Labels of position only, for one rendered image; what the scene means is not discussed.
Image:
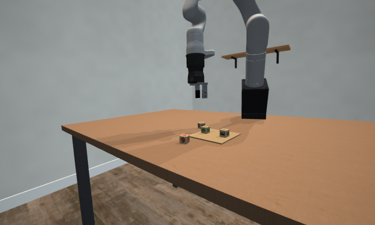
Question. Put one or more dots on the tan letter block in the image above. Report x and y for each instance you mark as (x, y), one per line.
(224, 132)
(205, 129)
(200, 124)
(184, 138)

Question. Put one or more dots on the beige square mat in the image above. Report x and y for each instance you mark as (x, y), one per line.
(214, 136)

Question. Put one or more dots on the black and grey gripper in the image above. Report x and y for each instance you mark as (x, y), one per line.
(195, 64)

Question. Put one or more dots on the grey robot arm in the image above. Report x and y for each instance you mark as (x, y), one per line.
(257, 26)

